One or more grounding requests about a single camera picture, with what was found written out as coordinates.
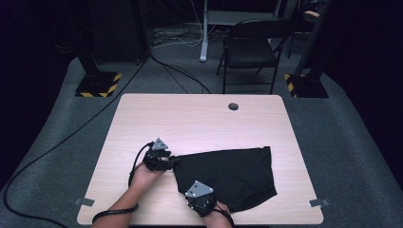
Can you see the black button shirt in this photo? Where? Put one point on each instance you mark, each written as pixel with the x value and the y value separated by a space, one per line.
pixel 228 174

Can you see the person's right hand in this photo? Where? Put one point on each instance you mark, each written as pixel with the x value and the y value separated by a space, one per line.
pixel 218 217

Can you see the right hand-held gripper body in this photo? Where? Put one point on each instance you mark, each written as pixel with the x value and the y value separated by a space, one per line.
pixel 199 193

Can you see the dark cabinet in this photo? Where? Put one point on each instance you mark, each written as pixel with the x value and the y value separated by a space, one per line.
pixel 117 31

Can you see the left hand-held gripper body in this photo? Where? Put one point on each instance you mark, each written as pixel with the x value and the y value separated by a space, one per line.
pixel 155 158

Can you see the round black table grommet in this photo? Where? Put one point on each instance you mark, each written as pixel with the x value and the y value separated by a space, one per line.
pixel 233 106

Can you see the person's left hand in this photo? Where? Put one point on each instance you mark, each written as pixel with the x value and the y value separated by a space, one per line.
pixel 144 177

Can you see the small tan object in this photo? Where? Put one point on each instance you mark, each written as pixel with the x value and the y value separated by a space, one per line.
pixel 311 13

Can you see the metal stand with striped base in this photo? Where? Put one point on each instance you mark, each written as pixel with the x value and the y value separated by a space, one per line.
pixel 309 87
pixel 95 84

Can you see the black folding chair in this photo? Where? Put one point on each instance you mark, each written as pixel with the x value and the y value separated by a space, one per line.
pixel 250 50

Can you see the white desk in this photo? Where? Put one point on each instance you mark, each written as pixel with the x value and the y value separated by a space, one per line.
pixel 204 38

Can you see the grey metal clip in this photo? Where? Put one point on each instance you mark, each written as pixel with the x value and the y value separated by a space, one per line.
pixel 318 203
pixel 84 202

